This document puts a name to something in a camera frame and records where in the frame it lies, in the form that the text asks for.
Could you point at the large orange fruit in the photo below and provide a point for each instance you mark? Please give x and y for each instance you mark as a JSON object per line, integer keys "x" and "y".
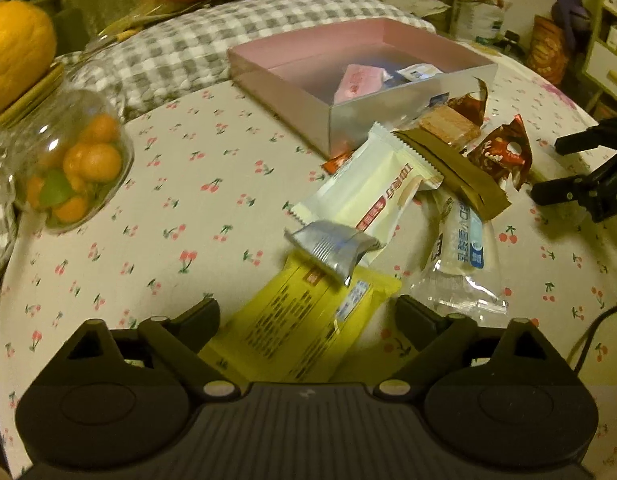
{"x": 13, "y": 50}

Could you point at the pink cardboard box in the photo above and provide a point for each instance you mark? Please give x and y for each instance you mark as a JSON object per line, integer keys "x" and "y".
{"x": 388, "y": 110}

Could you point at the glass jar of kumquats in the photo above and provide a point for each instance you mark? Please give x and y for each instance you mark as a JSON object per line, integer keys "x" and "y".
{"x": 88, "y": 160}

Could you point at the white cream snack packet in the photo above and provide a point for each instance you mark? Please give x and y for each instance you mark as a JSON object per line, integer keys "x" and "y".
{"x": 358, "y": 195}

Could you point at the white sack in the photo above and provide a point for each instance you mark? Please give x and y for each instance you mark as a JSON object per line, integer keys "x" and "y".
{"x": 478, "y": 20}

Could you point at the red candy wrapper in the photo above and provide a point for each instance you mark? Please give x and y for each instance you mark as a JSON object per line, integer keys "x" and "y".
{"x": 501, "y": 155}

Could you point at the folded newspaper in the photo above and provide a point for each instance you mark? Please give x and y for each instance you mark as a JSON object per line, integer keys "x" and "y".
{"x": 413, "y": 2}

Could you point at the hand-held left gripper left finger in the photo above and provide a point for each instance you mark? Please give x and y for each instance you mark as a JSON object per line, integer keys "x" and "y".
{"x": 206, "y": 322}

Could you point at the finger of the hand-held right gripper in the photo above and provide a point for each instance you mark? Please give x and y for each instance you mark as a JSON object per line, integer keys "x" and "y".
{"x": 558, "y": 192}
{"x": 588, "y": 139}

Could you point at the grey checked pillow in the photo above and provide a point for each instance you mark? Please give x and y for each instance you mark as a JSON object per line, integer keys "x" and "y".
{"x": 213, "y": 45}

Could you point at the wafer biscuit packet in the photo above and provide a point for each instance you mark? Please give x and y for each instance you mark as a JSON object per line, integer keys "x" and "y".
{"x": 448, "y": 122}

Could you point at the purple object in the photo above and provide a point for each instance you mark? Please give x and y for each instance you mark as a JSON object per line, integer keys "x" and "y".
{"x": 568, "y": 7}

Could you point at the small white blue packet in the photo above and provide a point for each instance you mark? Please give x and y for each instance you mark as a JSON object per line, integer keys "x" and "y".
{"x": 416, "y": 71}

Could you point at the silver foil packet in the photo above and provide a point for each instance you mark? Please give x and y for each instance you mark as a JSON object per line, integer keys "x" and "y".
{"x": 328, "y": 250}

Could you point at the yellow papers pile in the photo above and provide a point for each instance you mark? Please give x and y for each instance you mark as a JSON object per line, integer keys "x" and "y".
{"x": 138, "y": 17}

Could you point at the small orange-red packet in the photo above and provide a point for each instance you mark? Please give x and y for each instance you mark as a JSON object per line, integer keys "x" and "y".
{"x": 336, "y": 162}

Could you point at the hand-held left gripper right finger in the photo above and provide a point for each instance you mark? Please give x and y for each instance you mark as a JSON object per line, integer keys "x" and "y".
{"x": 413, "y": 317}

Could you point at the white cabinet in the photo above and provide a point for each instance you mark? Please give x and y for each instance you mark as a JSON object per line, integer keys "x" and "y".
{"x": 608, "y": 60}

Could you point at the orange-red printed bag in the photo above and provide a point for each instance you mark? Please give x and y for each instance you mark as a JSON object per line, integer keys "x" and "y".
{"x": 546, "y": 52}

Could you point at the clear packet with blue label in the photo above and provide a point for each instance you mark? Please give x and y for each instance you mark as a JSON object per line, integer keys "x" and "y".
{"x": 463, "y": 245}

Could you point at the gold brown snack packet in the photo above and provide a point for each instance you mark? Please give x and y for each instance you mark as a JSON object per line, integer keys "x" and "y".
{"x": 458, "y": 175}

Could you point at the yellow snack packet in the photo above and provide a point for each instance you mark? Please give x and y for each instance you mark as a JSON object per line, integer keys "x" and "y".
{"x": 298, "y": 330}

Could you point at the cherry print sheet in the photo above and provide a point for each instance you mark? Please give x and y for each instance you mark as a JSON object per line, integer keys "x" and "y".
{"x": 163, "y": 270}

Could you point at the pink snack packet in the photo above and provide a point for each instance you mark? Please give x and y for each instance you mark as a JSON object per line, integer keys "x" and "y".
{"x": 358, "y": 82}

